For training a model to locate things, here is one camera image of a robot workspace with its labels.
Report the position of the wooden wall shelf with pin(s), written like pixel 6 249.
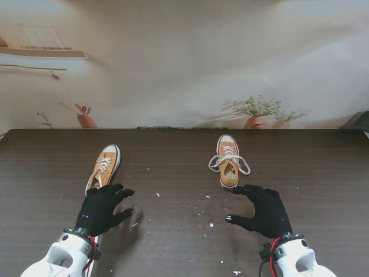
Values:
pixel 43 53

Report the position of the green plant in terracotta pot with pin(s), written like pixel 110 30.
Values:
pixel 256 121

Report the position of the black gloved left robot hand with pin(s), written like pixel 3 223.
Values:
pixel 98 210

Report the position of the metal tap fixture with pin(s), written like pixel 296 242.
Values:
pixel 47 124

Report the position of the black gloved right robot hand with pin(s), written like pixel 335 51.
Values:
pixel 268 213

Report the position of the white shoelace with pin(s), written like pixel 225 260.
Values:
pixel 227 157

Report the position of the metal wall rail with hook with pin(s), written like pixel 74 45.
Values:
pixel 29 67

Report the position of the yellow canvas sneaker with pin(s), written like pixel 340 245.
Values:
pixel 223 180
pixel 111 161

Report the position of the terracotta pot with wooden utensils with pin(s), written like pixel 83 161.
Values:
pixel 86 121

